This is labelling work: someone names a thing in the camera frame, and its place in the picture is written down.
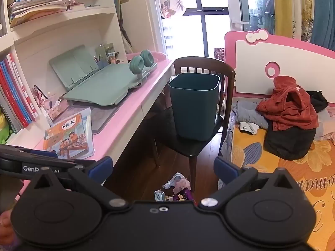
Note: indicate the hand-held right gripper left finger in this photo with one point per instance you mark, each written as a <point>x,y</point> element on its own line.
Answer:
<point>100,168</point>

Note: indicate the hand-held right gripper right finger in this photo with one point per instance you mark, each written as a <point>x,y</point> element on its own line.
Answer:
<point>225,171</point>

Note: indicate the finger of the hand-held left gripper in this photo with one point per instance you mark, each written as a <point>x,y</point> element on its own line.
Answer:
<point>45,153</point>

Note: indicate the teal plastic waste bin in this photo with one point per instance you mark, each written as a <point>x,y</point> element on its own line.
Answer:
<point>193,109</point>

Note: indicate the person's left hand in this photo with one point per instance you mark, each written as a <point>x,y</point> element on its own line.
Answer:
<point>5,226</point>

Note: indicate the orange illustrated textbook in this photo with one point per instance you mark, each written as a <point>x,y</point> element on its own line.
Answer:
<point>68,136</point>

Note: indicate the green plush toy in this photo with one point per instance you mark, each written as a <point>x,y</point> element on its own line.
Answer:
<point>4,130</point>

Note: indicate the pink pencil box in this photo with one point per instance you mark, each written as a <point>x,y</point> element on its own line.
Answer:
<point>56,111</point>

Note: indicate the pink crumpled wrapper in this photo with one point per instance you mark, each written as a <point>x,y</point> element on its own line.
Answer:
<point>182,184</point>

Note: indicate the small white printed cloth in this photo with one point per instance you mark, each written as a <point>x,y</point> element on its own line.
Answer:
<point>248,127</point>

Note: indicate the grey desk mat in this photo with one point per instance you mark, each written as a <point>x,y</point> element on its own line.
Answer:
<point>104,117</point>

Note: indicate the crumpled white tissue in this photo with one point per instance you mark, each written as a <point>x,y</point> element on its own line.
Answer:
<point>172,181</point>

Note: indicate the grey pillow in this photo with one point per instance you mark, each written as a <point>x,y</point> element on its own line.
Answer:
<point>248,112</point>

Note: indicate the small blue white carton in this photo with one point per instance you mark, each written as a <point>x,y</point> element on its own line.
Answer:
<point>158,195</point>

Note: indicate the row of upright books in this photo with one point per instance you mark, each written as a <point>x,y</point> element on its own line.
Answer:
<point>13,96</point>

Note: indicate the black padded garment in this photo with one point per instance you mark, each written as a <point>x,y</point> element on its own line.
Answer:
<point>290,143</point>

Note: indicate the green tilting reading stand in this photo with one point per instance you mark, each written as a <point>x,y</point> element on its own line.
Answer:
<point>104,83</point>

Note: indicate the red jacket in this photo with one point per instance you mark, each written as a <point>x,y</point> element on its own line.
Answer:
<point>288,107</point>

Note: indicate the blue pen holder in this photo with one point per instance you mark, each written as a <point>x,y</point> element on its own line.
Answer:
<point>102,63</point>

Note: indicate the dark wooden chair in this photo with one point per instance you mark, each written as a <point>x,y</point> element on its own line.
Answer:
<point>201,64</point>

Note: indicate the pink white bed headboard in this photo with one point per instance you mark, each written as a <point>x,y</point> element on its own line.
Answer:
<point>256,65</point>

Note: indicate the black cloth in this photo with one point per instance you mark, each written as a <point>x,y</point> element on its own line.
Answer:
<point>318,100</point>

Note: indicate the green desk organizer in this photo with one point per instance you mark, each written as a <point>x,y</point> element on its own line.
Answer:
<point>104,49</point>

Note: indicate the stack of lying books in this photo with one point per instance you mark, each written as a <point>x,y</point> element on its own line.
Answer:
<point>36,5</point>

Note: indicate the balcony glass door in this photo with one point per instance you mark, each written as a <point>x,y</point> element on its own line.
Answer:
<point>202,18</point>

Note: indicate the beige blue curtain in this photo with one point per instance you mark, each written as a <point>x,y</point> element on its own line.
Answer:
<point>123,13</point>

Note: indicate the yellow curtain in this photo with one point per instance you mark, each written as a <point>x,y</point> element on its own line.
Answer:
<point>290,5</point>

